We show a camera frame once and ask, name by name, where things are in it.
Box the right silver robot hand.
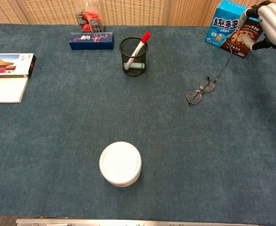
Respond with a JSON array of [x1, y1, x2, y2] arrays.
[[237, 0, 276, 51]]

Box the thin-framed eyeglasses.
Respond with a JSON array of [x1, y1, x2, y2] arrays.
[[186, 40, 234, 105]]

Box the blue cookie box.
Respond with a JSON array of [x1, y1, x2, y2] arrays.
[[204, 0, 266, 59]]

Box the red capped white marker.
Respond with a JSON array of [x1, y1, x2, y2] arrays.
[[123, 32, 151, 71]]

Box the beige wicker screen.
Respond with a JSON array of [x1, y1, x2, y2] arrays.
[[0, 0, 276, 27]]

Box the black mesh pen holder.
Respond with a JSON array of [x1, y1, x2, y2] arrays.
[[119, 37, 149, 77]]

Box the long dark blue box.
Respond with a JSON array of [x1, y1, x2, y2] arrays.
[[69, 32, 114, 50]]

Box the red item behind box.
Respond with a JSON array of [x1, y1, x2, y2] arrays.
[[75, 0, 105, 33]]

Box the round clear clip container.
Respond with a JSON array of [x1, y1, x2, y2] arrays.
[[98, 141, 143, 188]]

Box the blue felt table cover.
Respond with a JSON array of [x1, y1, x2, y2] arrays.
[[0, 23, 276, 221]]

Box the aluminium table edge rail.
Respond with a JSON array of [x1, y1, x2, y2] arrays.
[[16, 218, 259, 226]]

